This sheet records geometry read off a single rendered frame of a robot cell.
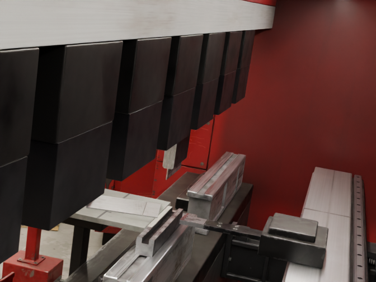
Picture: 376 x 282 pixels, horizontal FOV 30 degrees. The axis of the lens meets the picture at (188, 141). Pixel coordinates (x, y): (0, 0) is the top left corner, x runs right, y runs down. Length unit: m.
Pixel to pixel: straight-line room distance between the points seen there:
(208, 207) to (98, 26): 0.99
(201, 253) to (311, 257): 0.36
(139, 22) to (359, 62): 1.33
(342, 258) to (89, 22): 0.77
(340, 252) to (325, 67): 0.85
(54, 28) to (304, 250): 0.74
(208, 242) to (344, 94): 0.71
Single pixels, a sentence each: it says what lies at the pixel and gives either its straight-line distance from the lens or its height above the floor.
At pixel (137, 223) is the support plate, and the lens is 1.23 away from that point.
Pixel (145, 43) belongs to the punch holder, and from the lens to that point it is 0.81.
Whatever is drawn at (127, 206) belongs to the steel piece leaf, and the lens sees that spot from 1.31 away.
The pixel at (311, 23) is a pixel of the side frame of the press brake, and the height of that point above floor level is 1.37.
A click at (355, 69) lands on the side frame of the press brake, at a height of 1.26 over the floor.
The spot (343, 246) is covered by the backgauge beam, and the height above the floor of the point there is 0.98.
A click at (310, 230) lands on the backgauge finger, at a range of 1.23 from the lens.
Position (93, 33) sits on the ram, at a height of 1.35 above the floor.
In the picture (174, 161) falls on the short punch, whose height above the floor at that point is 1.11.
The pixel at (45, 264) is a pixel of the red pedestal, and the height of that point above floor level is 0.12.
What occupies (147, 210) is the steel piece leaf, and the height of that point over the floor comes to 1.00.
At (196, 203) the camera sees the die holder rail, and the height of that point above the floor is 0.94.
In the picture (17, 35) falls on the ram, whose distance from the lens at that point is 0.51.
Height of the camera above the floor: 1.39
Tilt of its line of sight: 11 degrees down
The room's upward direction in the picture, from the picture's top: 8 degrees clockwise
